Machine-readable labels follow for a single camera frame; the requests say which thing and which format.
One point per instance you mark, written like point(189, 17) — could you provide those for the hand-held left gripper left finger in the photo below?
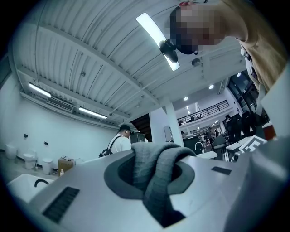
point(90, 181)

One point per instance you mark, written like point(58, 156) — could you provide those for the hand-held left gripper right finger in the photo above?
point(208, 192)

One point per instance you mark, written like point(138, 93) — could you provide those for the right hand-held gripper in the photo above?
point(267, 181)

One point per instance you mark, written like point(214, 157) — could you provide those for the grey cloth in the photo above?
point(158, 163)

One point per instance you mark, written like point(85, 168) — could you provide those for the cardboard box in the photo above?
point(66, 164)

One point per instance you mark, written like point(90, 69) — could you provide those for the small white bottle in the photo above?
point(61, 172)

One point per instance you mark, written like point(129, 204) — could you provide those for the white pedal bin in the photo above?
point(47, 166)

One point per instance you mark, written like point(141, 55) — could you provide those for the white curved faucet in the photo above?
point(199, 146)

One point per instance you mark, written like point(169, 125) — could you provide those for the black curved faucet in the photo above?
point(40, 180)

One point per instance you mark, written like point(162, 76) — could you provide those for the red box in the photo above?
point(269, 131)

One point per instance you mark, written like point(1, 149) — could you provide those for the white sink basin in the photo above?
point(22, 187)

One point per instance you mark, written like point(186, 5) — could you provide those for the ceiling tube lamp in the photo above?
point(39, 90)
point(93, 112)

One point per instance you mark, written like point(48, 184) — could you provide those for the white pillar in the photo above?
point(163, 127)

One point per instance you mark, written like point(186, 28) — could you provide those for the black balcony railing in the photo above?
point(204, 112)

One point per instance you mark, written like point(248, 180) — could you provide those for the round ceiling detector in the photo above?
point(196, 61)

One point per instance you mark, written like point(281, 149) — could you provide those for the long curved ceiling lamp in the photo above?
point(154, 34)

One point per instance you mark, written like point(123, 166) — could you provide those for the person's head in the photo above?
point(194, 25)

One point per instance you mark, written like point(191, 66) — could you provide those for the wall air conditioner unit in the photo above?
point(60, 104)

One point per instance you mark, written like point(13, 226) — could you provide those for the black head-worn camera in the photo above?
point(168, 50)

